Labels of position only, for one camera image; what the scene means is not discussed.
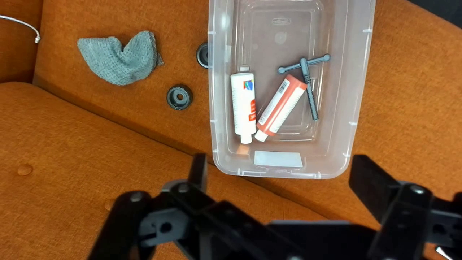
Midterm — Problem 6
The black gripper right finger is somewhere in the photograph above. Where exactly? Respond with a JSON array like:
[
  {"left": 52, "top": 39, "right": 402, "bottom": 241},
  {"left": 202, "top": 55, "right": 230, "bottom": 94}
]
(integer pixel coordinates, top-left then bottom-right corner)
[{"left": 350, "top": 155, "right": 462, "bottom": 260}]

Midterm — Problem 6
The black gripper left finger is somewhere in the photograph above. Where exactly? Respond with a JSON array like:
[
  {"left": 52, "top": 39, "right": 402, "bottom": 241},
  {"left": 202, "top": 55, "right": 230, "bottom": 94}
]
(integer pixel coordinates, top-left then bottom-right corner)
[{"left": 88, "top": 155, "right": 270, "bottom": 260}]

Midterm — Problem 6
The red and white bottle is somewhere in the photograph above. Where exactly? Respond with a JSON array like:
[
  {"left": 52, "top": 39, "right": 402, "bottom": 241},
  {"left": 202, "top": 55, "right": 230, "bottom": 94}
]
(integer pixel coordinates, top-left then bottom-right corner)
[{"left": 254, "top": 75, "right": 306, "bottom": 142}]

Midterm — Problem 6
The white tube bottle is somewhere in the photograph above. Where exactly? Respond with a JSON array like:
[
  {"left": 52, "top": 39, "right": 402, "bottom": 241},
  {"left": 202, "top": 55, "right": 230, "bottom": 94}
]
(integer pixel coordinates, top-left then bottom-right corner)
[{"left": 231, "top": 72, "right": 257, "bottom": 145}]

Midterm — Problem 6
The grey towel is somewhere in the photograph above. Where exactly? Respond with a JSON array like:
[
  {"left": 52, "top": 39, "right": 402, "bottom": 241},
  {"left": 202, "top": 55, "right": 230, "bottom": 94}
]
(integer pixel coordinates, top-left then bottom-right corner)
[{"left": 77, "top": 31, "right": 162, "bottom": 87}]

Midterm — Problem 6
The clear plastic storage box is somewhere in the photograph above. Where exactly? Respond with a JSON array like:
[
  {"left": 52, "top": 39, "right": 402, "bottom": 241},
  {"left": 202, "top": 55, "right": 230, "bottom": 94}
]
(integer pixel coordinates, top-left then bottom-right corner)
[{"left": 208, "top": 0, "right": 377, "bottom": 179}]

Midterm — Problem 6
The black round cap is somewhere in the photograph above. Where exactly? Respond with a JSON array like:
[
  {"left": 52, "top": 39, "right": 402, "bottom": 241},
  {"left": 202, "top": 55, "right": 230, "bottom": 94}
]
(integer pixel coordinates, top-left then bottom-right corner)
[
  {"left": 197, "top": 42, "right": 210, "bottom": 70},
  {"left": 166, "top": 85, "right": 194, "bottom": 111}
]

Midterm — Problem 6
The grey T-shaped tool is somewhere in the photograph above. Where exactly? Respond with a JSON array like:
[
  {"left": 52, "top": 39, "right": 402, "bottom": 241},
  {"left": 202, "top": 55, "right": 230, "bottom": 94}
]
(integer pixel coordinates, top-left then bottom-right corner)
[{"left": 278, "top": 54, "right": 331, "bottom": 120}]

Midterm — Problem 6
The white cable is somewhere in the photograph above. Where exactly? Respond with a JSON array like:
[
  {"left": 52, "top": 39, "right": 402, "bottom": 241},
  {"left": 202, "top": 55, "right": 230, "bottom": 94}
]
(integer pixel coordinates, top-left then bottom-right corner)
[{"left": 0, "top": 13, "right": 42, "bottom": 45}]

